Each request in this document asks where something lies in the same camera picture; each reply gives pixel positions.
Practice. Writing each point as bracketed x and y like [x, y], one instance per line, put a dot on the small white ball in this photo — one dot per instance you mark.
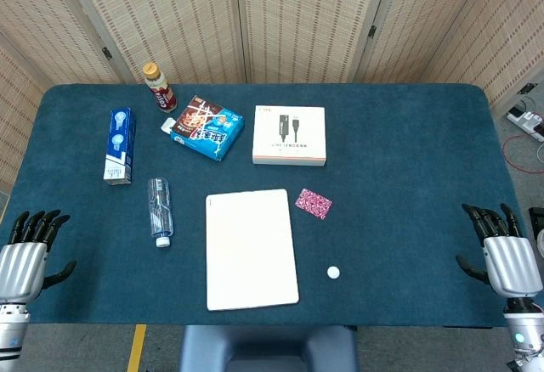
[333, 272]

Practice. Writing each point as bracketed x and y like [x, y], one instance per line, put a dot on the Costa coffee bottle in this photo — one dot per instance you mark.
[161, 91]

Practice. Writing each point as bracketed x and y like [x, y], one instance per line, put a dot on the woven bamboo folding screen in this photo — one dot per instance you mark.
[191, 15]

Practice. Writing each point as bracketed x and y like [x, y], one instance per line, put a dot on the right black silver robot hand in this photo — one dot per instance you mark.
[508, 266]

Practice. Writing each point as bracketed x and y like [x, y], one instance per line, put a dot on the blue light bulb box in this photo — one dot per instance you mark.
[120, 147]

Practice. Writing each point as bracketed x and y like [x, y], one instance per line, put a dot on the white power strip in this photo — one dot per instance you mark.
[527, 120]

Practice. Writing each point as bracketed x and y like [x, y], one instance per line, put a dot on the black screen hinge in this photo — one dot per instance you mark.
[106, 53]
[372, 31]

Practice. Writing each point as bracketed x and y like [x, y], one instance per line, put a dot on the clear plastic water bottle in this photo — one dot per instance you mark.
[160, 210]

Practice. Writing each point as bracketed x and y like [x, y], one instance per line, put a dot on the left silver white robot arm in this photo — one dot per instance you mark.
[10, 334]

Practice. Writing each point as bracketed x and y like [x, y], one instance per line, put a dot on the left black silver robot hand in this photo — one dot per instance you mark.
[21, 261]

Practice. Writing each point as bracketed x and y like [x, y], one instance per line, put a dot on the blue brown snack box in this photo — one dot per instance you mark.
[208, 130]

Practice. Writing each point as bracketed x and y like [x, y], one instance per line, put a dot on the yellow floor tape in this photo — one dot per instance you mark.
[137, 348]

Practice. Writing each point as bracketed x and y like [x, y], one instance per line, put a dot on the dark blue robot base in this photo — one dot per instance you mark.
[268, 348]

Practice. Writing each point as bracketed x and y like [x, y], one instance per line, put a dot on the blue felt table cover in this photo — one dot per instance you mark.
[404, 219]

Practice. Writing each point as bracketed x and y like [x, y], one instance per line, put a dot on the white rectangular board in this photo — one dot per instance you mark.
[251, 249]

